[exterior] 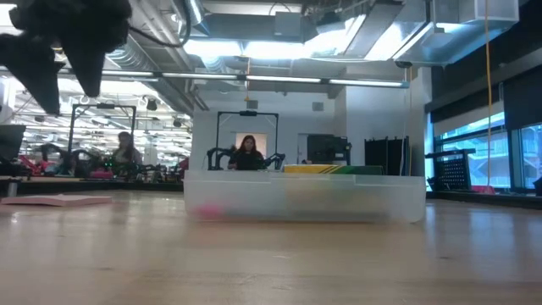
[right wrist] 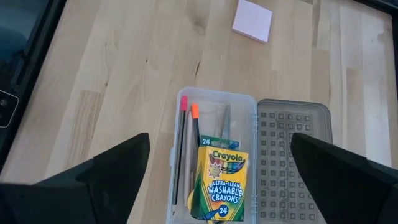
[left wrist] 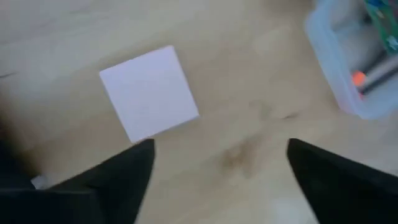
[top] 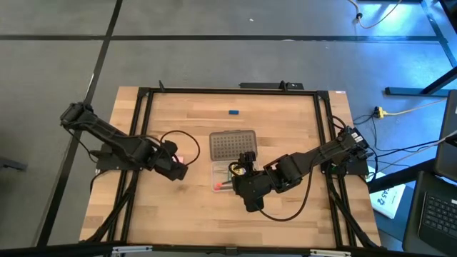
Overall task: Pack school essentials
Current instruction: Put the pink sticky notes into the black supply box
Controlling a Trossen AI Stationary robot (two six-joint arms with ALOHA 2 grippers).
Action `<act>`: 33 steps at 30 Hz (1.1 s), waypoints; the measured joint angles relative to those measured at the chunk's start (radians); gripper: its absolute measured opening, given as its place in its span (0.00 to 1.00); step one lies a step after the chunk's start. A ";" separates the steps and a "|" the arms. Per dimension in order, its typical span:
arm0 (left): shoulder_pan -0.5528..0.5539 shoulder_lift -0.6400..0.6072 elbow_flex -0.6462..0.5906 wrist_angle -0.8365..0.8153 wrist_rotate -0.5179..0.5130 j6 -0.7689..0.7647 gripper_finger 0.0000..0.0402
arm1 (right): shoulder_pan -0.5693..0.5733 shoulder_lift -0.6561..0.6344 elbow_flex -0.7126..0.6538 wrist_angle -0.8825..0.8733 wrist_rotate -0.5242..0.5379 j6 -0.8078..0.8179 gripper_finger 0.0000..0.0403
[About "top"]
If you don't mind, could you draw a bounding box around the black furniture foot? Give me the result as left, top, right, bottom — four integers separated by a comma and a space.
0, 156, 29, 172

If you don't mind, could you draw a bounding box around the yellow green crayon box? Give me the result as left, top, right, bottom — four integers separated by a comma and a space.
231, 163, 248, 178

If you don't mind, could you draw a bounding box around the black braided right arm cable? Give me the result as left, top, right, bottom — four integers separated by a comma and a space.
256, 156, 315, 222

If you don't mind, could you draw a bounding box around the black laptop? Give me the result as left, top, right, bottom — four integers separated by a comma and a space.
402, 89, 457, 257

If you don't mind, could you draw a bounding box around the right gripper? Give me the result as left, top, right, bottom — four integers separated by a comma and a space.
231, 151, 272, 213

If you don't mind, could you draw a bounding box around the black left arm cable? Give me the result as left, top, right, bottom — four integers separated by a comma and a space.
159, 130, 201, 167

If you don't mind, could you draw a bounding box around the black cable bundle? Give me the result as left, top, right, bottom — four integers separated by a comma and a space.
324, 171, 381, 249
84, 170, 141, 243

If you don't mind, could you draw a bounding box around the black metal stand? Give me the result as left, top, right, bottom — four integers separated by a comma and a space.
356, 0, 457, 97

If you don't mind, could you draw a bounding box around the clear pencil case grey lid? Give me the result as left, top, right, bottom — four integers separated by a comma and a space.
209, 129, 258, 193

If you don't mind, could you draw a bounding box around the silver aluminium bracket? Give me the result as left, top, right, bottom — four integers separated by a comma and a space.
112, 245, 154, 255
309, 248, 353, 257

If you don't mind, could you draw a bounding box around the yellow extension cord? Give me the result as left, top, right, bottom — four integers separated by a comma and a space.
373, 98, 449, 119

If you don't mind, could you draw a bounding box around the white printed box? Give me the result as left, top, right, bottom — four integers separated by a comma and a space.
369, 171, 407, 219

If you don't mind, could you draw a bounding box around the black metal table frame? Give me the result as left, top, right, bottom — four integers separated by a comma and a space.
0, 80, 457, 257

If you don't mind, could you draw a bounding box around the black bar device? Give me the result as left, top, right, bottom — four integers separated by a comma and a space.
238, 81, 305, 91

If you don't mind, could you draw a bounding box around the beige floor cable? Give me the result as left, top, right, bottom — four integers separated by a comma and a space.
348, 0, 403, 30

